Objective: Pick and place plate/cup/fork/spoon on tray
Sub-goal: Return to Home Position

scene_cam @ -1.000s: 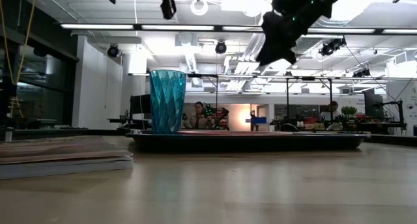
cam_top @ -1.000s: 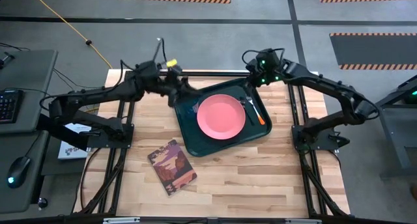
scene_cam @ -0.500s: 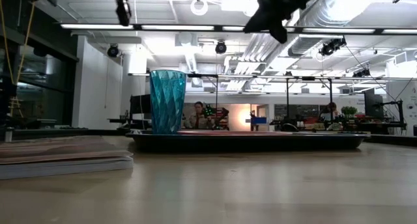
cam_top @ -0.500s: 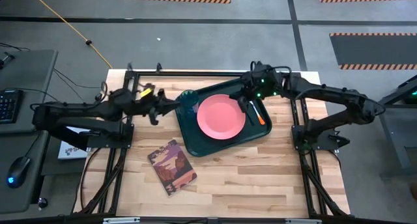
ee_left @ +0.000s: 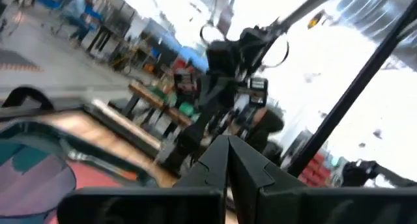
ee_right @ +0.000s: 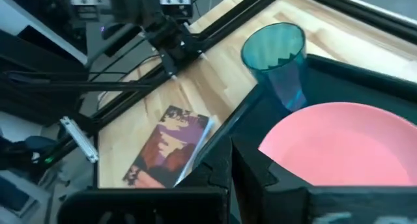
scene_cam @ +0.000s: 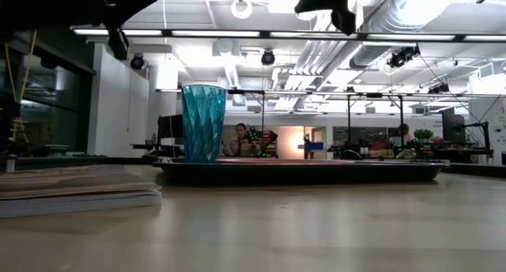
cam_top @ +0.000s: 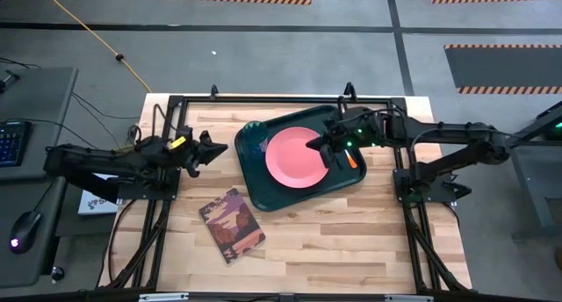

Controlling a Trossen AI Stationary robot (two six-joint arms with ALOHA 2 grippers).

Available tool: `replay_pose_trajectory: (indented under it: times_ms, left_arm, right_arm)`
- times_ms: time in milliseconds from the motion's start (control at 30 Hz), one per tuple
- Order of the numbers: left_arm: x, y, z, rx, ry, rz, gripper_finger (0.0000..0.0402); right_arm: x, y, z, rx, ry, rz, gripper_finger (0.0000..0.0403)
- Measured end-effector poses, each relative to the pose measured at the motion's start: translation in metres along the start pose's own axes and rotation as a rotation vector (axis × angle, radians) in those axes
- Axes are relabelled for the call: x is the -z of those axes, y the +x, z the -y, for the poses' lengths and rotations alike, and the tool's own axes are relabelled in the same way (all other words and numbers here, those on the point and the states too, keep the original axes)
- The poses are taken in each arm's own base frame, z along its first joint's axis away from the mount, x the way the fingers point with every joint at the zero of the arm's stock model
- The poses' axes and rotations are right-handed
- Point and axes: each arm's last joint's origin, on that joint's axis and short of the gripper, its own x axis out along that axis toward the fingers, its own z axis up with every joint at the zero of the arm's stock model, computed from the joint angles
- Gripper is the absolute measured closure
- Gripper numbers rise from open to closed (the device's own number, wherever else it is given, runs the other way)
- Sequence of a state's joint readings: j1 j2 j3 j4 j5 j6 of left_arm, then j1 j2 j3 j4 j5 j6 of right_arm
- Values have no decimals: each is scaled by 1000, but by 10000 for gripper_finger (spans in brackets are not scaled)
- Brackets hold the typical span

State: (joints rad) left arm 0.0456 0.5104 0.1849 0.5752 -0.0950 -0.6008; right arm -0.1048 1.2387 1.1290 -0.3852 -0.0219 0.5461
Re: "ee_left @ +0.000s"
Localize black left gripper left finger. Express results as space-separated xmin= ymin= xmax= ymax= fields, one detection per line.
xmin=57 ymin=135 xmax=230 ymax=224

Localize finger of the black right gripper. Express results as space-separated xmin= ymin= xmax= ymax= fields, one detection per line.
xmin=158 ymin=118 xmax=212 ymax=173

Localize silver fork orange handle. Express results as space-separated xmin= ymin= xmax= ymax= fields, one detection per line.
xmin=63 ymin=148 xmax=139 ymax=182

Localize cluttered wooden workbench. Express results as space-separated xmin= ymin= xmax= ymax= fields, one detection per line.
xmin=128 ymin=82 xmax=194 ymax=128

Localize black room equipment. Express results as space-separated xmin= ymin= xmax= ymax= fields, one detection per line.
xmin=340 ymin=160 xmax=417 ymax=189

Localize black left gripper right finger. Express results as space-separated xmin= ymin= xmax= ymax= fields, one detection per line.
xmin=229 ymin=135 xmax=417 ymax=224

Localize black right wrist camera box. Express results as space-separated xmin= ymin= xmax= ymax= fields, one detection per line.
xmin=246 ymin=76 xmax=270 ymax=108

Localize black mat orange striped edge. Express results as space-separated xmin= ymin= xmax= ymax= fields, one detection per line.
xmin=0 ymin=49 xmax=44 ymax=72

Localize red storage bins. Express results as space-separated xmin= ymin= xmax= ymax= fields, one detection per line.
xmin=298 ymin=152 xmax=332 ymax=188

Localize dark workbench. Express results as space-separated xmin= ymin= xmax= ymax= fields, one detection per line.
xmin=86 ymin=7 xmax=139 ymax=67

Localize silver ventilation duct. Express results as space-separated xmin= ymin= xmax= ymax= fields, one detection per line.
xmin=335 ymin=0 xmax=417 ymax=72

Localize dark green plastic tray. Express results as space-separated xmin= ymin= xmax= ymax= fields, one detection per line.
xmin=0 ymin=119 xmax=160 ymax=224

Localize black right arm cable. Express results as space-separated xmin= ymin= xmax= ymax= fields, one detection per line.
xmin=199 ymin=21 xmax=291 ymax=70

